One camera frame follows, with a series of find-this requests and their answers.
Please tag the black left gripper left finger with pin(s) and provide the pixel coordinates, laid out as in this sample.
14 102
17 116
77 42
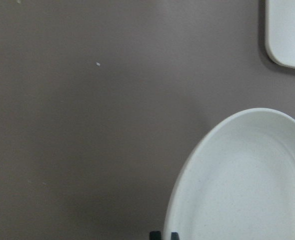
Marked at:
155 235

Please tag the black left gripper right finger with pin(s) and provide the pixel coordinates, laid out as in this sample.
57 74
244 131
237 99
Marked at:
174 236

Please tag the cream round plate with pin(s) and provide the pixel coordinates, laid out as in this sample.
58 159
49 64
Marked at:
239 181

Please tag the cream rectangular tray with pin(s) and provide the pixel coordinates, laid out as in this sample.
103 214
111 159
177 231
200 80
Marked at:
280 31

